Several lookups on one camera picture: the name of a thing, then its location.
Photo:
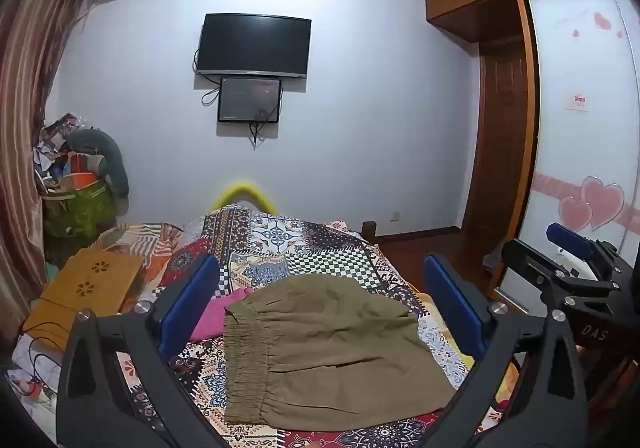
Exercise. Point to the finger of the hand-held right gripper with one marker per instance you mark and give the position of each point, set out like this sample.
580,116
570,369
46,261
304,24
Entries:
560,273
570,237

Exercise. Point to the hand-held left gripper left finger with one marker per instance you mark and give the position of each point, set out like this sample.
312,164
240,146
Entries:
192,298

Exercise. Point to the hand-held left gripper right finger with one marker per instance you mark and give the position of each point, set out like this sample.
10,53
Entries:
452,303

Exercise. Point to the khaki pants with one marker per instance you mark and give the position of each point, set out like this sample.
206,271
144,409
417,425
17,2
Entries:
325,353

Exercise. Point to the pink cloth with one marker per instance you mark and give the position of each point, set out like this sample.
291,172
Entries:
215,320

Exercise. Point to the striped orange cloth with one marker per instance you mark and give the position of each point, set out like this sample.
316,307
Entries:
145,238

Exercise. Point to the white heart-print sliding door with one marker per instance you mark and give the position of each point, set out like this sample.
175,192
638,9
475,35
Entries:
575,152

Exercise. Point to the wooden lap desk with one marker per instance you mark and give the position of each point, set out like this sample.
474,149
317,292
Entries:
85,288

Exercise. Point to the brown wooden door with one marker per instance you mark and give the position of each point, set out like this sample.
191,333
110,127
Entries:
500,137

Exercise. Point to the white paper note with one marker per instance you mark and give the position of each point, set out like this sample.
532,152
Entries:
579,100

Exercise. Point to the patchwork printed blanket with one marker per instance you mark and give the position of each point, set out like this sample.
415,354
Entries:
320,248

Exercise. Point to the green bag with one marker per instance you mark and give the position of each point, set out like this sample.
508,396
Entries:
80,213

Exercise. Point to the striped red curtain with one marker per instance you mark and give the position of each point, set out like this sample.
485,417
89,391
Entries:
30,77

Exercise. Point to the white wall socket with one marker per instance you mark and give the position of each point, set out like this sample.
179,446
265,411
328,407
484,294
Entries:
395,216

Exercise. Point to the wooden bed post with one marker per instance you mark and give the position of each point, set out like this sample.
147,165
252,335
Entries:
369,230

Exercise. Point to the yellow curved bed rail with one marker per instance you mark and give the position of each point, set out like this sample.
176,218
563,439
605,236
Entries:
240,188

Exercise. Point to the small black wall monitor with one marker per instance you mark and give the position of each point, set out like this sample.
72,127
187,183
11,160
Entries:
248,100

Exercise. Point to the black wall television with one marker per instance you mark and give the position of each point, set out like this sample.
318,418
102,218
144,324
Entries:
252,45

